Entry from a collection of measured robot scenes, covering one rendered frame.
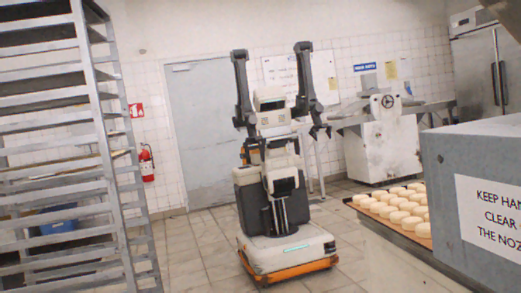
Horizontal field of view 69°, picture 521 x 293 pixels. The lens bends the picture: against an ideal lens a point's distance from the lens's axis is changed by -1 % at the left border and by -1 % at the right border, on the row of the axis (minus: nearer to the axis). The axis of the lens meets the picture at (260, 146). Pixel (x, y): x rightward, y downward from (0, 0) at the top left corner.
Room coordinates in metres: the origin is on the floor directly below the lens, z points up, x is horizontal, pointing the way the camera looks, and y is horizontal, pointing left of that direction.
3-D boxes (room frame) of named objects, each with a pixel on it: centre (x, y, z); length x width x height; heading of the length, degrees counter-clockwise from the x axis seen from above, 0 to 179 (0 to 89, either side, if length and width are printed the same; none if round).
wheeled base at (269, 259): (2.89, -0.05, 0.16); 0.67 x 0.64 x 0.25; 14
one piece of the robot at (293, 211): (2.98, -0.03, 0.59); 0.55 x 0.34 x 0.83; 104
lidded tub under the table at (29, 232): (4.23, 2.88, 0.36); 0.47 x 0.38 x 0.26; 14
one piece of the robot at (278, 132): (2.61, -0.12, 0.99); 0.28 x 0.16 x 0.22; 104
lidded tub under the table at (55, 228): (4.34, 2.44, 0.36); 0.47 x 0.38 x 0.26; 16
